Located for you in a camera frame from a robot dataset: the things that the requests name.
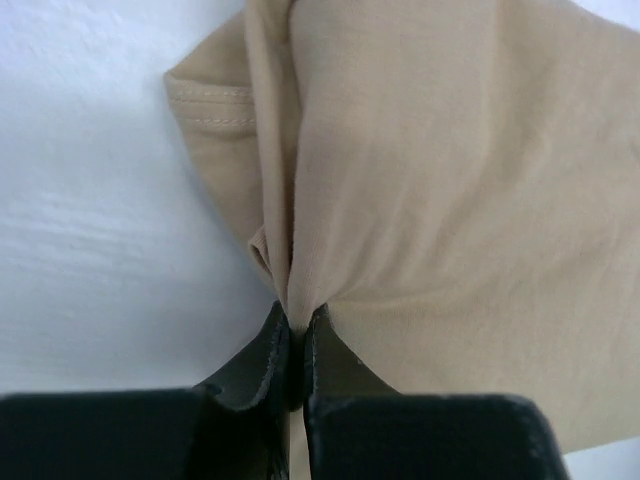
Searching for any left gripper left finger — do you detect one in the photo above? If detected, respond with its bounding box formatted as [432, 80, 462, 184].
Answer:
[192, 302, 291, 479]

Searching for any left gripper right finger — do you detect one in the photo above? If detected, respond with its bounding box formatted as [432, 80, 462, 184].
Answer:
[303, 306, 398, 479]

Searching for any beige t shirt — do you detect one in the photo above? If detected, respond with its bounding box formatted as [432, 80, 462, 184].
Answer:
[165, 1, 639, 453]

